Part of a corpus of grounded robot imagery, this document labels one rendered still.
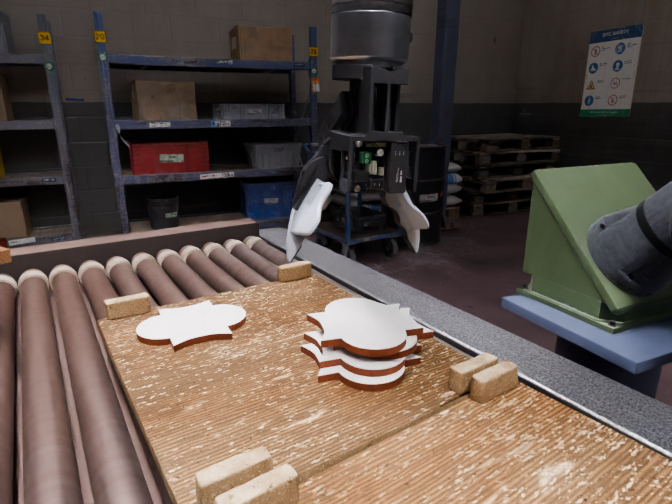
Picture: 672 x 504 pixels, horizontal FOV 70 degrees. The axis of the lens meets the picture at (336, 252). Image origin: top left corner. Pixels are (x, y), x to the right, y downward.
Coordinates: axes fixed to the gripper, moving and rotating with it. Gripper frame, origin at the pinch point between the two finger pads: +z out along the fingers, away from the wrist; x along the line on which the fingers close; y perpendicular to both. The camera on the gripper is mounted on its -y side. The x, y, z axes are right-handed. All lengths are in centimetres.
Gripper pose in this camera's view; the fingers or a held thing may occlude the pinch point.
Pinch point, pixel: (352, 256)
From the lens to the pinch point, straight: 54.2
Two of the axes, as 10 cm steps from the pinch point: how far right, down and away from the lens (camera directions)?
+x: 9.5, -0.6, 3.1
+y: 3.1, 3.0, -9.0
